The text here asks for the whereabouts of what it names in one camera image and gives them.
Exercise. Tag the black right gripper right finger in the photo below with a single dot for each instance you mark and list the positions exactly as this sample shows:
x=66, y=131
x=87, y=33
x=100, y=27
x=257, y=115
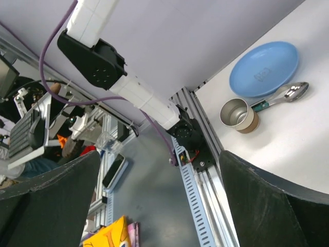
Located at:
x=268, y=210

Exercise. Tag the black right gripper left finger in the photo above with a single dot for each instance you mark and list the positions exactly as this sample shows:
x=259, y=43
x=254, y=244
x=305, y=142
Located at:
x=50, y=209

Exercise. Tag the metal cup brown band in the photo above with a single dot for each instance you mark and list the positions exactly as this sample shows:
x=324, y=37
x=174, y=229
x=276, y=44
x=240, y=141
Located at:
x=237, y=114

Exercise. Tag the metal spoon green handle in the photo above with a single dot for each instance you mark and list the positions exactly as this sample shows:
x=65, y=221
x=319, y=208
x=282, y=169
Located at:
x=285, y=94

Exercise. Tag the blue plastic plate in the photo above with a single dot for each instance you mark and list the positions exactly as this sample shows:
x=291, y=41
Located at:
x=264, y=69

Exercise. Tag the yellow printed bag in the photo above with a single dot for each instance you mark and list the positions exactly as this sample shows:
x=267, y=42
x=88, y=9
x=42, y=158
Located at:
x=114, y=235

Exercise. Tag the black keyboard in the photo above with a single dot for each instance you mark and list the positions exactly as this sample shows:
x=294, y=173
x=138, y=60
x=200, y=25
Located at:
x=19, y=134

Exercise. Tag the smartphone in blue case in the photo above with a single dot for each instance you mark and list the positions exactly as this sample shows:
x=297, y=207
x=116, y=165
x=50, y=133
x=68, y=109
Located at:
x=113, y=175

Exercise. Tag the aluminium frame rail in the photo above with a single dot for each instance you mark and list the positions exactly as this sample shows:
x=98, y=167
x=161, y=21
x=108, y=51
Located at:
x=202, y=180

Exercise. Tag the perforated blue cable duct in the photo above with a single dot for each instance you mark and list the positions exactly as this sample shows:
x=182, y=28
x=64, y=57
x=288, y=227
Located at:
x=197, y=208

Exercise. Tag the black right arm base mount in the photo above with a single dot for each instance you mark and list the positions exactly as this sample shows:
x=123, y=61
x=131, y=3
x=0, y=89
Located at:
x=201, y=159

